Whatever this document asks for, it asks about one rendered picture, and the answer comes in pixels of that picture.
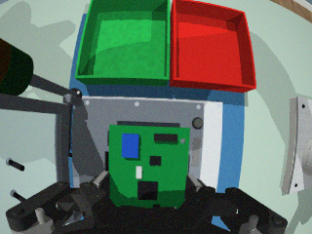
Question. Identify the green bin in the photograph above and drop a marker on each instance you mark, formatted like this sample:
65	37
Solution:
124	39

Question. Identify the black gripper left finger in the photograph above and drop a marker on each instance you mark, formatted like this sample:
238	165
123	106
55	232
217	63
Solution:
39	213

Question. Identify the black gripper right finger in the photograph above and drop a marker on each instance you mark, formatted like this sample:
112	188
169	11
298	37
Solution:
252	216

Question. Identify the green circuit board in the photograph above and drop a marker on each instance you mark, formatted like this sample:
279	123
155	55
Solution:
148	165

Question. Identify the red bin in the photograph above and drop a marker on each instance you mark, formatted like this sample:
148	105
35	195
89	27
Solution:
210	42

